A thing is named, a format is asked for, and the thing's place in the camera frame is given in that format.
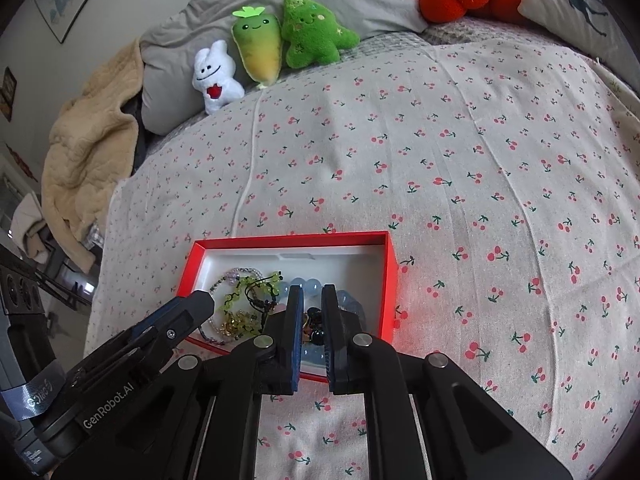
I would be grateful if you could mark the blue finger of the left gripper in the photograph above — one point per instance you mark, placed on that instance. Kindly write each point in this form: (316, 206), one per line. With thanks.
(152, 340)
(178, 315)

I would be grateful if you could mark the cherry print bed sheet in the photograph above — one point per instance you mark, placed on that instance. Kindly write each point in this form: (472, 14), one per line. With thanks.
(507, 176)

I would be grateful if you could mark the white ghost plush toy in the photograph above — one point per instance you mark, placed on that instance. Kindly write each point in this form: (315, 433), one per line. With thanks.
(213, 76)

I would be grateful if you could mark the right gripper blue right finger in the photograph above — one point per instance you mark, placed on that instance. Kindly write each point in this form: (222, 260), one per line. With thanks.
(426, 418)

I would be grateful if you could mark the green carrot plush toy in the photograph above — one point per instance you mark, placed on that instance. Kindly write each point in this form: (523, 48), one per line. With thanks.
(257, 34)

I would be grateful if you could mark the beige quilted blanket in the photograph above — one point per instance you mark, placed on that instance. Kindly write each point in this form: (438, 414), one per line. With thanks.
(91, 149)

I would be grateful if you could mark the green tree plush toy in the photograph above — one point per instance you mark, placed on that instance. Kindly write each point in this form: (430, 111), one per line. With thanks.
(313, 34)

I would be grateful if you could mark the white deer print pillow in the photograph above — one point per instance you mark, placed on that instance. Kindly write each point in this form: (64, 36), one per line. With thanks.
(589, 26)

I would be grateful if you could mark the red open gift box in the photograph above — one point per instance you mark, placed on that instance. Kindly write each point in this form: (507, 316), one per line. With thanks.
(361, 266)

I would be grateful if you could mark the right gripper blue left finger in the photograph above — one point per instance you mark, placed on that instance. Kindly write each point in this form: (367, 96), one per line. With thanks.
(198, 419)

